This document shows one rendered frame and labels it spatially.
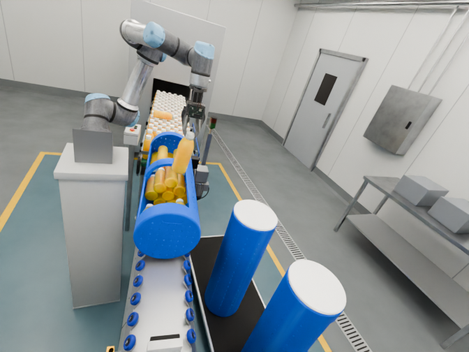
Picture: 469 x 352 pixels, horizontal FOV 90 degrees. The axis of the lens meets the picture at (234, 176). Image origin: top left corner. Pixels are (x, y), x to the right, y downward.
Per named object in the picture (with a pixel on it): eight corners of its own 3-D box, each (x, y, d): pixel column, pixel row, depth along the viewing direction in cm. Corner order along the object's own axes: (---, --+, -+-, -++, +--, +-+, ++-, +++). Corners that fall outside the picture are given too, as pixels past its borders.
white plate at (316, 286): (303, 315, 95) (302, 316, 95) (359, 312, 103) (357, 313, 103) (280, 258, 118) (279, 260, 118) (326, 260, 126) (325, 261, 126)
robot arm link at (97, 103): (80, 119, 125) (82, 96, 128) (107, 126, 135) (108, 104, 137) (87, 111, 117) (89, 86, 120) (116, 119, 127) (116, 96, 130)
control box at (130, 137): (123, 144, 181) (123, 131, 176) (127, 133, 198) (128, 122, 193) (137, 146, 184) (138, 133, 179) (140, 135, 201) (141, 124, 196)
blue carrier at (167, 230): (128, 258, 104) (137, 209, 91) (146, 162, 176) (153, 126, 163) (192, 260, 114) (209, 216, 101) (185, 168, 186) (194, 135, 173)
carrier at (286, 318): (242, 401, 137) (285, 394, 145) (302, 318, 95) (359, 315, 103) (233, 345, 160) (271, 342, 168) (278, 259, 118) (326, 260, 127)
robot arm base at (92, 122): (75, 129, 114) (77, 110, 116) (81, 140, 127) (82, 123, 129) (110, 132, 120) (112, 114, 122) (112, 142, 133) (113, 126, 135)
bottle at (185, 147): (188, 172, 113) (200, 138, 105) (178, 176, 108) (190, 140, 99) (177, 165, 116) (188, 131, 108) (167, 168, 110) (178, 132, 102)
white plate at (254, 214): (283, 215, 150) (283, 216, 151) (247, 194, 160) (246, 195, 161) (266, 237, 128) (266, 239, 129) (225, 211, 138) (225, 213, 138)
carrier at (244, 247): (245, 297, 193) (218, 276, 203) (284, 216, 151) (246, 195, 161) (227, 325, 170) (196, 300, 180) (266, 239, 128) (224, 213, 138)
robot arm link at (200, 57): (207, 44, 92) (220, 47, 87) (202, 74, 97) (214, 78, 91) (190, 38, 87) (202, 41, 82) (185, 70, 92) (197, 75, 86)
